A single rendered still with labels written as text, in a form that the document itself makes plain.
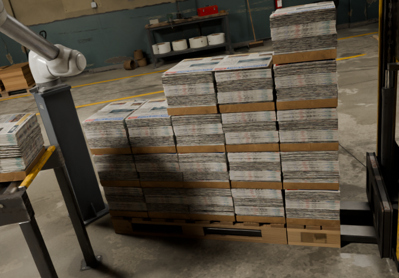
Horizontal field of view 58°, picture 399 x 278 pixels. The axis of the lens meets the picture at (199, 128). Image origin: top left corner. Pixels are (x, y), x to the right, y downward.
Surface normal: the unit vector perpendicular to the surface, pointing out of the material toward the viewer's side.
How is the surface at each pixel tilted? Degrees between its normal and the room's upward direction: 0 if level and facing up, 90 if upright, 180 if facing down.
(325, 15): 89
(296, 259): 0
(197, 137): 90
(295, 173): 90
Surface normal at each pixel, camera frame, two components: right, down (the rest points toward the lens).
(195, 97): -0.30, 0.39
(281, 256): -0.16, -0.92
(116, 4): 0.09, 0.35
